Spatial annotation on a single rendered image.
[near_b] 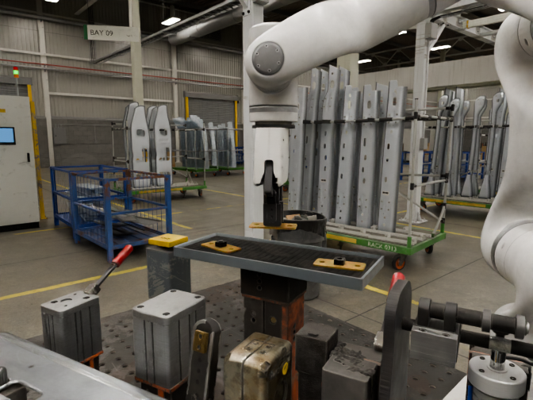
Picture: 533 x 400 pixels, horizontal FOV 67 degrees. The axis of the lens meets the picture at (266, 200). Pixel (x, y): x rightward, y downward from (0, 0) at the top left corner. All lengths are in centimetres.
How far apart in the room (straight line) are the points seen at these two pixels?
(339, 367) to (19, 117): 673
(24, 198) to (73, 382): 643
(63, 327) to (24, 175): 627
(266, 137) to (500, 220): 47
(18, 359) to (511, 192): 90
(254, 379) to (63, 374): 33
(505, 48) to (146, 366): 80
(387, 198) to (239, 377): 432
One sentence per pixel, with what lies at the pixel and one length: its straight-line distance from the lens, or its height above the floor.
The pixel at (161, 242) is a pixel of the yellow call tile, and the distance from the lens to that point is 86.
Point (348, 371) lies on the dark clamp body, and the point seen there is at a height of 108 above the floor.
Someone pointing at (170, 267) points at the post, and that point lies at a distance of 86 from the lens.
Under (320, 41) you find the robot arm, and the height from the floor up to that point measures 151.
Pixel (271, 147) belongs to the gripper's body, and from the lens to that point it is 65.
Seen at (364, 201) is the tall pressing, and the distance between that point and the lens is 496.
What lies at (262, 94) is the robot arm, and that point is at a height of 144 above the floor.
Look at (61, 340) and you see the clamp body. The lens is 87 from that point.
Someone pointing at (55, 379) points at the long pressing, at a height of 100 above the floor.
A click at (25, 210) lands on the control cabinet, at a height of 29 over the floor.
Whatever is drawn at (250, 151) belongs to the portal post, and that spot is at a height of 125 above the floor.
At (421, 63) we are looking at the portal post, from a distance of 709.
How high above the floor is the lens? 137
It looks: 9 degrees down
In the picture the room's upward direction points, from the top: straight up
